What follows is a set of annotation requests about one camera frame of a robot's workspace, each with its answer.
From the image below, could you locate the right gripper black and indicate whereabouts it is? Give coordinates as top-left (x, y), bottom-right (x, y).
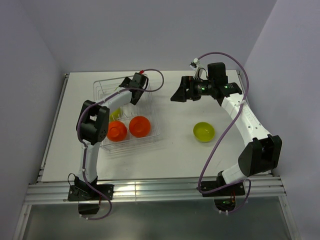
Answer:
top-left (170, 75), bottom-right (215, 102)

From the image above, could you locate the green bowl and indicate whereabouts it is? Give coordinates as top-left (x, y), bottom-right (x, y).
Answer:
top-left (109, 108), bottom-right (122, 122)
top-left (193, 122), bottom-right (215, 143)

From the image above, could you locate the orange bowl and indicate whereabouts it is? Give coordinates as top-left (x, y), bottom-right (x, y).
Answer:
top-left (106, 120), bottom-right (128, 142)
top-left (129, 116), bottom-right (151, 138)

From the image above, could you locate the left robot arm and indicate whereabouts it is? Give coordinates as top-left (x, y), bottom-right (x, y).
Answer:
top-left (73, 70), bottom-right (149, 200)

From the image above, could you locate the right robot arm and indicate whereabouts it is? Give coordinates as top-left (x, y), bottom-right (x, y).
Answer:
top-left (170, 58), bottom-right (282, 195)

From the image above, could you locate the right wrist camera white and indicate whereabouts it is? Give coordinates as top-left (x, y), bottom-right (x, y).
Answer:
top-left (189, 58), bottom-right (208, 79)

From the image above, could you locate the wire dish rack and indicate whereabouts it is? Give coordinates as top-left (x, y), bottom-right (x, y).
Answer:
top-left (93, 77), bottom-right (160, 152)

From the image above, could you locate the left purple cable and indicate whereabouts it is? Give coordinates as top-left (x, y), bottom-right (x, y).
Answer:
top-left (76, 68), bottom-right (165, 221)

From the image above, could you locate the purple cable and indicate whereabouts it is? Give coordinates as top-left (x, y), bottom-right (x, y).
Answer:
top-left (190, 51), bottom-right (252, 214)
top-left (76, 68), bottom-right (165, 221)

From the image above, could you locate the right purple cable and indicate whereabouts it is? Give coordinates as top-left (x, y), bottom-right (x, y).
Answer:
top-left (190, 51), bottom-right (252, 214)

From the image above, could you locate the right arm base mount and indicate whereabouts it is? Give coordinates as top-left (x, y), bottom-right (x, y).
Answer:
top-left (199, 180), bottom-right (246, 197)

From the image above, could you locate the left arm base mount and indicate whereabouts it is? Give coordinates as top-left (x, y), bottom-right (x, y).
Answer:
top-left (67, 184), bottom-right (114, 202)

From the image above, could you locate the black box under rail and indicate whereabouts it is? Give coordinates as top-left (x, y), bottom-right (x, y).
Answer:
top-left (78, 203), bottom-right (100, 216)

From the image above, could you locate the aluminium rail front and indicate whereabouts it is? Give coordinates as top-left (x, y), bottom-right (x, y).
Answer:
top-left (23, 175), bottom-right (287, 205)

